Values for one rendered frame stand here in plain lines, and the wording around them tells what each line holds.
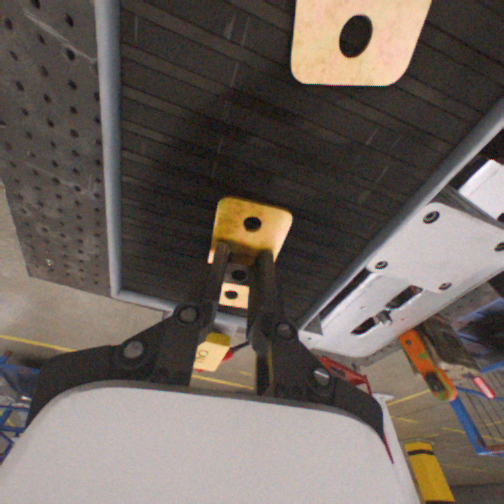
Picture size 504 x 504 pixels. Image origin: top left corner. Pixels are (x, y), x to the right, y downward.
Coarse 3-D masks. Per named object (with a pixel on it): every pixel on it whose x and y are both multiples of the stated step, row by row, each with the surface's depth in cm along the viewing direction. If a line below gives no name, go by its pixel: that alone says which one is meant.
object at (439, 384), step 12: (408, 336) 50; (408, 348) 50; (420, 348) 47; (420, 360) 47; (432, 360) 46; (420, 372) 47; (432, 372) 45; (444, 372) 45; (432, 384) 44; (444, 384) 43; (444, 396) 43
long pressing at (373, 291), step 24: (480, 168) 26; (480, 192) 27; (360, 288) 39; (384, 288) 39; (456, 288) 38; (336, 312) 44; (360, 312) 44; (408, 312) 43; (432, 312) 43; (336, 336) 50; (360, 336) 50; (384, 336) 49
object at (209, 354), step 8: (208, 336) 21; (216, 336) 22; (224, 336) 22; (208, 344) 21; (216, 344) 21; (224, 344) 21; (200, 352) 22; (208, 352) 22; (216, 352) 22; (224, 352) 22; (200, 360) 23; (208, 360) 23; (216, 360) 23; (200, 368) 25; (208, 368) 24
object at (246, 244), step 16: (224, 208) 11; (240, 208) 11; (256, 208) 11; (272, 208) 11; (224, 224) 12; (240, 224) 12; (272, 224) 12; (288, 224) 12; (224, 240) 13; (240, 240) 13; (256, 240) 13; (272, 240) 13; (240, 256) 13; (256, 256) 13; (240, 272) 14; (224, 288) 15; (240, 288) 15; (240, 304) 16
